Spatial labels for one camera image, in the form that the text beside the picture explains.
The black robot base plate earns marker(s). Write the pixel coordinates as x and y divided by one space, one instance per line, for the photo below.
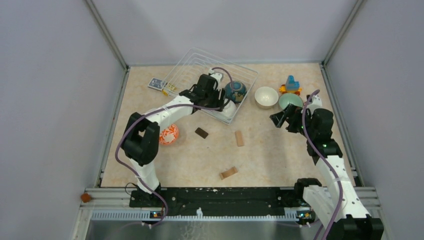
220 201

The beige ceramic bowl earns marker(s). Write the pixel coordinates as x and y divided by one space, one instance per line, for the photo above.
266 97

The blue yellow toy train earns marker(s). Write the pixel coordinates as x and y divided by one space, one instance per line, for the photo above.
290 86

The light wooden block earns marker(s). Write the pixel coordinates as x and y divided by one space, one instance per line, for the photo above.
239 138

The white ceramic bowl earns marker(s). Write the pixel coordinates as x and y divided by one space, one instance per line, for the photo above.
229 110

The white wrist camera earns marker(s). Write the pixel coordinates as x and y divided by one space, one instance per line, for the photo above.
313 102
216 75

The notched wooden block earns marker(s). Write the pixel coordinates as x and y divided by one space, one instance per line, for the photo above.
230 172

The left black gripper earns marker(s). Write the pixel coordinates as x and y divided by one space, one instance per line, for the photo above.
218 102

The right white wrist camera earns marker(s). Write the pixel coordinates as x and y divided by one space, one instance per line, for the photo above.
313 102

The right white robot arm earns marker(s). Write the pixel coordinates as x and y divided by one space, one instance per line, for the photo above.
337 205

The dark teal patterned bowl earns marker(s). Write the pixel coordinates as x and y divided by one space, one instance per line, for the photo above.
235 91

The small yellow patterned tile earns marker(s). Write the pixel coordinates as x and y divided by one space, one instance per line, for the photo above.
168 88

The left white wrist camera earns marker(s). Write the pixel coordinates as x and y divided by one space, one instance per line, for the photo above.
216 75

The small orange block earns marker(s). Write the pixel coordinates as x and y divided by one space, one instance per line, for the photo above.
85 197

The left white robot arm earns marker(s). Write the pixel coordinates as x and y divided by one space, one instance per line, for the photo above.
140 141

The white wire dish rack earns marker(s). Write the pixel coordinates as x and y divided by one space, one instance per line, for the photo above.
197 62

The light green ceramic bowl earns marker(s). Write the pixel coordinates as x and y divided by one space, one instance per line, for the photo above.
290 98

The orange patterned white bowl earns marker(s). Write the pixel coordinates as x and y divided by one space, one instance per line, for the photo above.
169 135

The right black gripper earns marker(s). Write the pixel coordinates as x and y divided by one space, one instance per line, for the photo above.
291 111

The dark brown block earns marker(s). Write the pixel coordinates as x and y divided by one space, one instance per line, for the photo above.
202 133

